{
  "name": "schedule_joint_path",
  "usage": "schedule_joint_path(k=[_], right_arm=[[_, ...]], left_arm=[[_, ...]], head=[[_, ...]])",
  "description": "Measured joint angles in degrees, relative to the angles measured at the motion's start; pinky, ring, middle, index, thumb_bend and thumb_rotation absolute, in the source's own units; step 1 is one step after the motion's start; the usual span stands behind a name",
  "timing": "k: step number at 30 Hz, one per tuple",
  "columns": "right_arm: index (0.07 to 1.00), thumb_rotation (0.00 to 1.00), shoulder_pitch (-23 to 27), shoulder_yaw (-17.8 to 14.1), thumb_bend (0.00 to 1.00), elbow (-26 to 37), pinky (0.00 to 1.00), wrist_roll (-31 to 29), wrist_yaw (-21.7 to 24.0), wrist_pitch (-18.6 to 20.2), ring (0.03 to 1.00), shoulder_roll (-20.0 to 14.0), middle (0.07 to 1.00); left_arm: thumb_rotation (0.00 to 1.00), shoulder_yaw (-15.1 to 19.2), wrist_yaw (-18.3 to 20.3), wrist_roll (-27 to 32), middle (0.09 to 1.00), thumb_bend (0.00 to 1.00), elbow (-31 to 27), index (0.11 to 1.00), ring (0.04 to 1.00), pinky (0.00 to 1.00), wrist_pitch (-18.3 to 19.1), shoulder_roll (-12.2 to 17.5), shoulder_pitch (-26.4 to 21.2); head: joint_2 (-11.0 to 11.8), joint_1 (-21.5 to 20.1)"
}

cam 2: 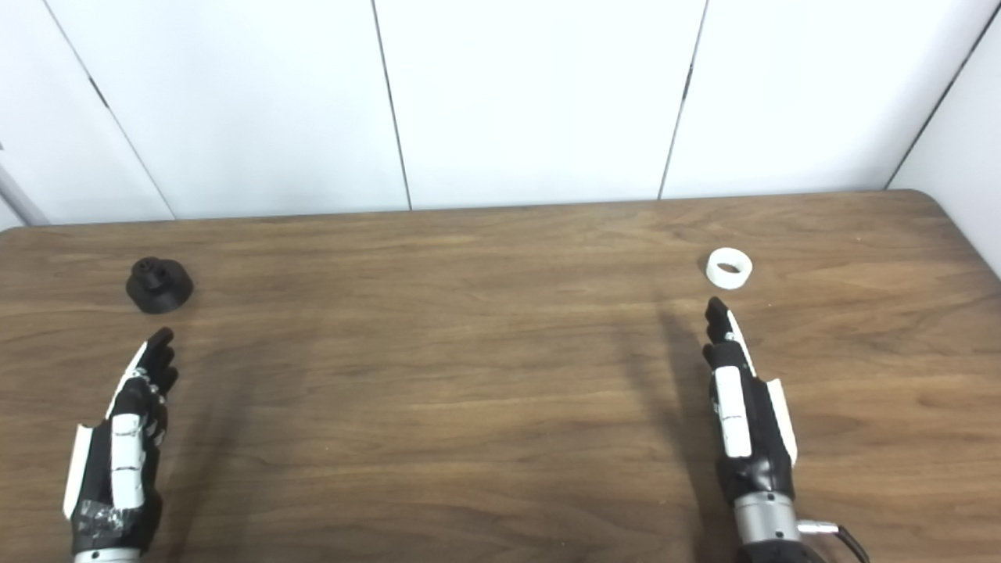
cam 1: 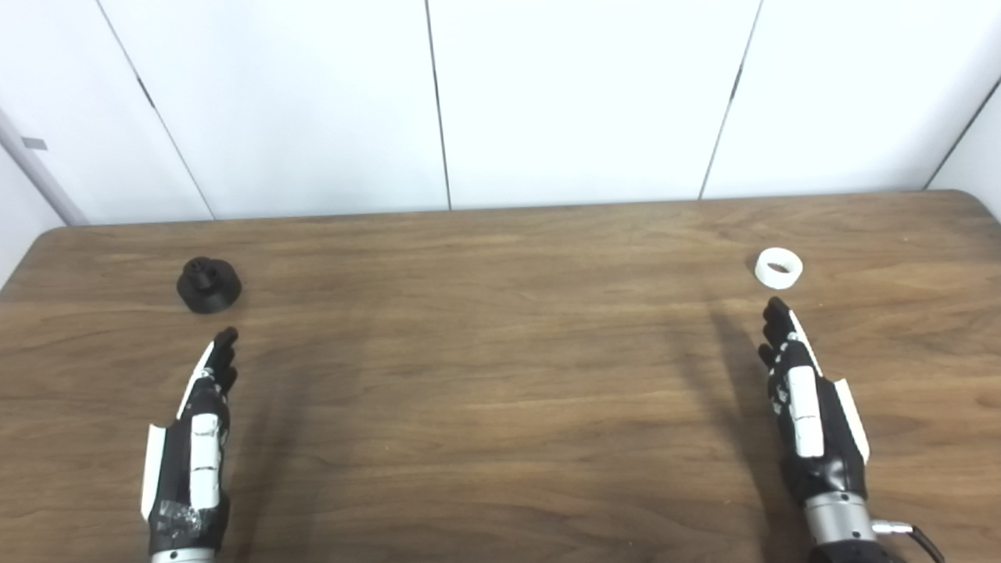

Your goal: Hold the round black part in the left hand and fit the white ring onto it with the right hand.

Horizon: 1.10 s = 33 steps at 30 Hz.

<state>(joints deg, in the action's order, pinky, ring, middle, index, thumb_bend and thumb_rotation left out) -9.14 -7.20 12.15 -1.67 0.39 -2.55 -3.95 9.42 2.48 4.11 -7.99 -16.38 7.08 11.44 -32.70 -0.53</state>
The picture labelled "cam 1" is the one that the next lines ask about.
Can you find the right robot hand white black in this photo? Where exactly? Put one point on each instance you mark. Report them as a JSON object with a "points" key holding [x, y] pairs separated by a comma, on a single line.
{"points": [[805, 422]]}

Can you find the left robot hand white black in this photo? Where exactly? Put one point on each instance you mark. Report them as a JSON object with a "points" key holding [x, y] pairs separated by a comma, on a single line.
{"points": [[205, 453]]}

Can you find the round black part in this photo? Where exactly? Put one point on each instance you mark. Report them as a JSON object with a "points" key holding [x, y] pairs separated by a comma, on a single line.
{"points": [[208, 286]]}

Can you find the small grey label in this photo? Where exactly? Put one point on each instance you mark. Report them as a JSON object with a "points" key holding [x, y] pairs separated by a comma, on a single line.
{"points": [[34, 144]]}

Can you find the grey wall corner post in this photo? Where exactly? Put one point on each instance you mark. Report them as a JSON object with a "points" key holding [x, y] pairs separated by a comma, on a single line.
{"points": [[39, 176]]}

